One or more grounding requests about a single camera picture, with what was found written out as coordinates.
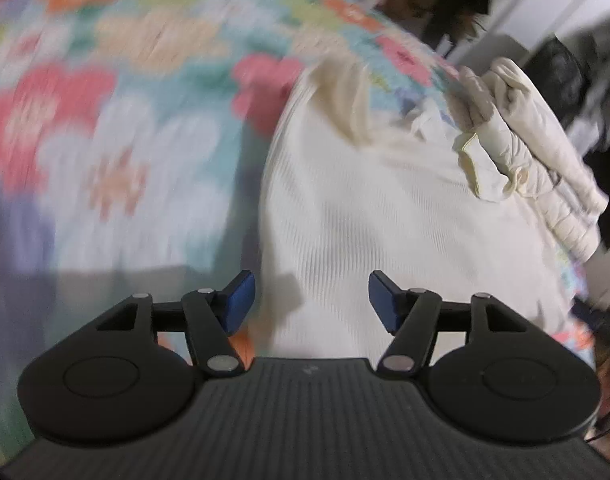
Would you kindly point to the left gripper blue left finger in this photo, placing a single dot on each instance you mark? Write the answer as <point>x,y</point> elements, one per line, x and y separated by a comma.
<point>212,317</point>

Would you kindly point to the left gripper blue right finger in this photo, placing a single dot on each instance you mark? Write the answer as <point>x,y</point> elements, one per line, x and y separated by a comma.
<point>410,316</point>

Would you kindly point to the cream button pajama top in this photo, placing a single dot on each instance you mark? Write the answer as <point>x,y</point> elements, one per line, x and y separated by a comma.
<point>347,191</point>

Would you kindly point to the cream quilted folded jacket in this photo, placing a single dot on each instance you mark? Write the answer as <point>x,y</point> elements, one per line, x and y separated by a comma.
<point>517,146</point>

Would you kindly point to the floral quilted bedspread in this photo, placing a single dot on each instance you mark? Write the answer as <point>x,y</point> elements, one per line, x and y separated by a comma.
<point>133,138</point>

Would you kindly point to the black leather chair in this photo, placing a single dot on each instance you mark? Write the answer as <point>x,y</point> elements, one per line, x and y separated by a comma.
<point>560,79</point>

